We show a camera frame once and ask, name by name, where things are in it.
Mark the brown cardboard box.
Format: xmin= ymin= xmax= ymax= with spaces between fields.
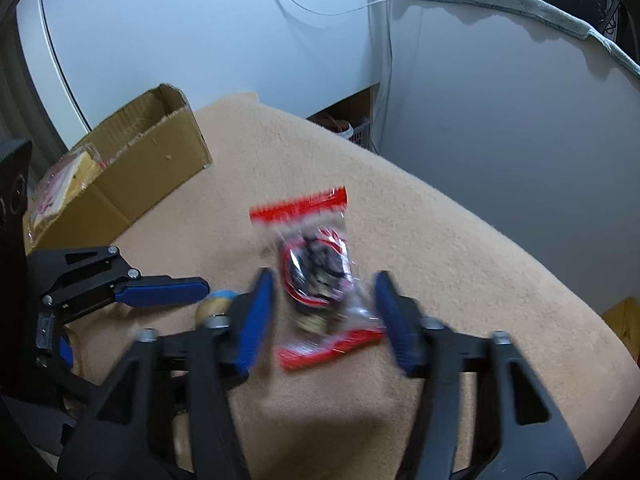
xmin=22 ymin=84 xmax=214 ymax=257

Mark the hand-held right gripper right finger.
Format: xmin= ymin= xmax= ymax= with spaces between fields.
xmin=374 ymin=270 xmax=588 ymax=480

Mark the dark snack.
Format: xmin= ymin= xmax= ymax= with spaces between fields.
xmin=249 ymin=186 xmax=388 ymax=372

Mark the bread pack with pink print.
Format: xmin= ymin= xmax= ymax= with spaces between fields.
xmin=27 ymin=147 xmax=106 ymax=239

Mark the white plastic basket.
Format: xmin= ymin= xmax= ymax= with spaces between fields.
xmin=340 ymin=117 xmax=376 ymax=151

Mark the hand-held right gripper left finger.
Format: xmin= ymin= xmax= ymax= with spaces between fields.
xmin=57 ymin=267 xmax=276 ymax=480

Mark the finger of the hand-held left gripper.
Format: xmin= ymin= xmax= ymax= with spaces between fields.
xmin=42 ymin=334 xmax=104 ymax=417
xmin=27 ymin=246 xmax=210 ymax=312

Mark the yellow box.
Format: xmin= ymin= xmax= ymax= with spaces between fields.
xmin=602 ymin=297 xmax=640 ymax=362

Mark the round brown snack clear wrapper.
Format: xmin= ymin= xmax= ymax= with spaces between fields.
xmin=195 ymin=289 xmax=238 ymax=328

